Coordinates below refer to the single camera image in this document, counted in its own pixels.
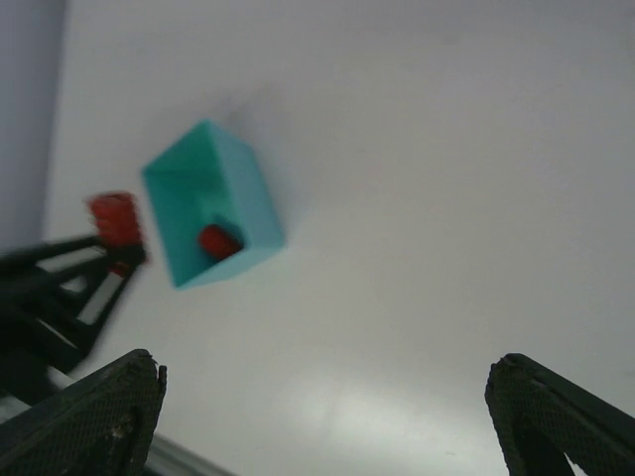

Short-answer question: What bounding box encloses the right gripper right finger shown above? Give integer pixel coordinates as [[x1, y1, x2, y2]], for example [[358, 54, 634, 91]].
[[485, 353, 634, 475]]

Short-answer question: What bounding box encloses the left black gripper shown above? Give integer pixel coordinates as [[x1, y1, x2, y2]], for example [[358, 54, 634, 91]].
[[1, 235, 147, 397]]

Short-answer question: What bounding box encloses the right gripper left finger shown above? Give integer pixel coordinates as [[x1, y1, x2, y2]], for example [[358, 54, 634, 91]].
[[1, 349, 167, 475]]

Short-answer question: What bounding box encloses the red spring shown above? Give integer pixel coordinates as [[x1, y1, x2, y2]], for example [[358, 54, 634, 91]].
[[197, 224, 243, 261], [87, 191, 146, 278]]

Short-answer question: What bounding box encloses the teal plastic bin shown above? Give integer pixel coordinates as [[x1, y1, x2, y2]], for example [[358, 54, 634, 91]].
[[142, 120, 285, 290]]

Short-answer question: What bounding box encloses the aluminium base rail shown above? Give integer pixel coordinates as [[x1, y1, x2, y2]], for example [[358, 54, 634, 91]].
[[1, 390, 233, 476]]

